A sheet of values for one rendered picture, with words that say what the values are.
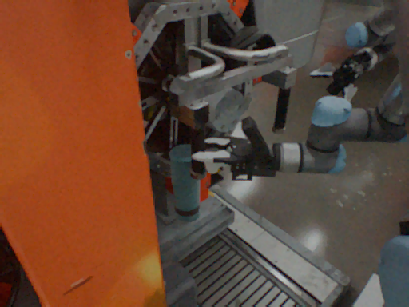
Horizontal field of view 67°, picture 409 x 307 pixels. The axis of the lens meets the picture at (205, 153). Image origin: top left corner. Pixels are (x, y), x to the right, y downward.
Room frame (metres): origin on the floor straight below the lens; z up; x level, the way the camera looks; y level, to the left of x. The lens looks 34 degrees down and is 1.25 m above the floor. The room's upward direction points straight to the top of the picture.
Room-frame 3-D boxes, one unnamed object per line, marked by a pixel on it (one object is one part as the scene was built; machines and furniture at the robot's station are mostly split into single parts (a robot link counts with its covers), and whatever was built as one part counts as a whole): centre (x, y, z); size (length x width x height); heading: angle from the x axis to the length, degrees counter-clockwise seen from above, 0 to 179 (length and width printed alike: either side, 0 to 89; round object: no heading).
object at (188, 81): (0.77, 0.04, 1.03); 0.19 x 0.18 x 0.11; 42
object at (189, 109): (0.66, 0.04, 0.93); 0.09 x 0.05 x 0.05; 42
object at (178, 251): (1.05, 0.16, 0.13); 0.50 x 0.36 x 0.10; 132
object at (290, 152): (0.63, -0.20, 0.81); 0.08 x 0.05 x 0.08; 177
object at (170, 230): (1.05, 0.16, 0.32); 0.40 x 0.30 x 0.28; 132
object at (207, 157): (0.61, -0.01, 0.80); 0.09 x 0.03 x 0.06; 97
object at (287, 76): (0.89, -0.22, 0.93); 0.09 x 0.05 x 0.05; 42
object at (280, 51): (0.90, -0.11, 1.03); 0.19 x 0.18 x 0.11; 42
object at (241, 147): (0.63, -0.12, 0.80); 0.12 x 0.08 x 0.09; 87
